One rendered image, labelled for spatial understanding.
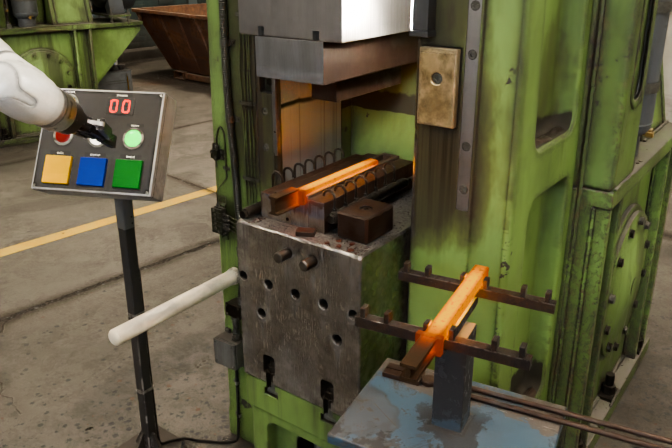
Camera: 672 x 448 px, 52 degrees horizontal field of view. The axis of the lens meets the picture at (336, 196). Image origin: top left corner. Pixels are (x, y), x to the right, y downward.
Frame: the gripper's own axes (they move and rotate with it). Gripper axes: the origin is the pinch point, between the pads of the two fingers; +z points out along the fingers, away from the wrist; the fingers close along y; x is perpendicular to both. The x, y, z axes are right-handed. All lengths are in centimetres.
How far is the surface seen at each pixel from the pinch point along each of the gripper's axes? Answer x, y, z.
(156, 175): -5.4, 7.0, 15.0
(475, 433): -56, 91, -8
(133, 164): -3.4, 1.5, 12.5
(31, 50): 154, -273, 338
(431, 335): -38, 82, -32
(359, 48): 25, 59, 1
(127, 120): 8.4, -2.5, 13.2
